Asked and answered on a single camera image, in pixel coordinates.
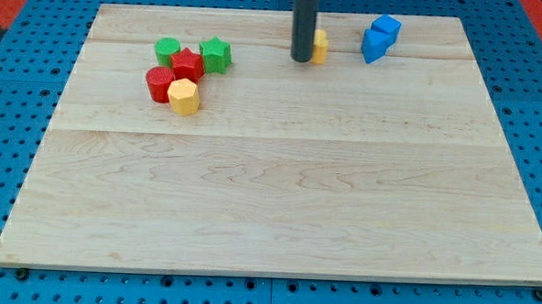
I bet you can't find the green star block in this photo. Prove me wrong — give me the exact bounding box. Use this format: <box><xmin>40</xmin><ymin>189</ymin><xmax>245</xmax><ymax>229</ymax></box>
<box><xmin>199</xmin><ymin>37</ymin><xmax>232</xmax><ymax>74</ymax></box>

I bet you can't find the green cylinder block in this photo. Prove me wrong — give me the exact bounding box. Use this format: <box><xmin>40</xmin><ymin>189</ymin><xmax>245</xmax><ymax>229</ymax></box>
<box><xmin>154</xmin><ymin>38</ymin><xmax>181</xmax><ymax>68</ymax></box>

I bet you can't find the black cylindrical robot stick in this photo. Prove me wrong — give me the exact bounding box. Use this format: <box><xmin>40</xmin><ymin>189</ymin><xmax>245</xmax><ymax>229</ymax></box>
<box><xmin>291</xmin><ymin>0</ymin><xmax>319</xmax><ymax>63</ymax></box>

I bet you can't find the red cylinder block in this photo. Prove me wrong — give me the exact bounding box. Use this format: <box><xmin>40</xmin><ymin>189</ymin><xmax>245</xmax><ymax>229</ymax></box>
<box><xmin>145</xmin><ymin>66</ymin><xmax>174</xmax><ymax>103</ymax></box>

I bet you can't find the blue cube block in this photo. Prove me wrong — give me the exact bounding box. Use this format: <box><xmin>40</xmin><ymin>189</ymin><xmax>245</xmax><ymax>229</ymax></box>
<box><xmin>371</xmin><ymin>14</ymin><xmax>402</xmax><ymax>47</ymax></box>

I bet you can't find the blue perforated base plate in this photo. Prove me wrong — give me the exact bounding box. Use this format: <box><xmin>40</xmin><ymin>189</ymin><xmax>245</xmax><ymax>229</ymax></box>
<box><xmin>0</xmin><ymin>0</ymin><xmax>542</xmax><ymax>304</ymax></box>

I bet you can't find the yellow hexagon block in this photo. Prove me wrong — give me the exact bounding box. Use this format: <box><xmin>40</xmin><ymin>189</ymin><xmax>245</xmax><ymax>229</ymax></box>
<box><xmin>168</xmin><ymin>79</ymin><xmax>200</xmax><ymax>116</ymax></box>

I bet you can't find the light wooden board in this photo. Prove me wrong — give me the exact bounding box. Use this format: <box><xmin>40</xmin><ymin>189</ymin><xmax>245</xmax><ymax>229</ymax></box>
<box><xmin>0</xmin><ymin>4</ymin><xmax>542</xmax><ymax>287</ymax></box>

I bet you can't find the blue triangle block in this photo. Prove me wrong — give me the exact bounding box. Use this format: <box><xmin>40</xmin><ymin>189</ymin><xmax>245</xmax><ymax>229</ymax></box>
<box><xmin>361</xmin><ymin>28</ymin><xmax>392</xmax><ymax>64</ymax></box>

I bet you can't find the yellow heart block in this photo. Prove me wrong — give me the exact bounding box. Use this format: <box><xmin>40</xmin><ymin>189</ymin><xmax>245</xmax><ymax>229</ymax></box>
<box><xmin>310</xmin><ymin>29</ymin><xmax>329</xmax><ymax>64</ymax></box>

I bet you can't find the red star block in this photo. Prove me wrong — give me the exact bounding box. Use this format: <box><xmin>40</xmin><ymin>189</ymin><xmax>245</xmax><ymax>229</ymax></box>
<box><xmin>169</xmin><ymin>48</ymin><xmax>205</xmax><ymax>83</ymax></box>

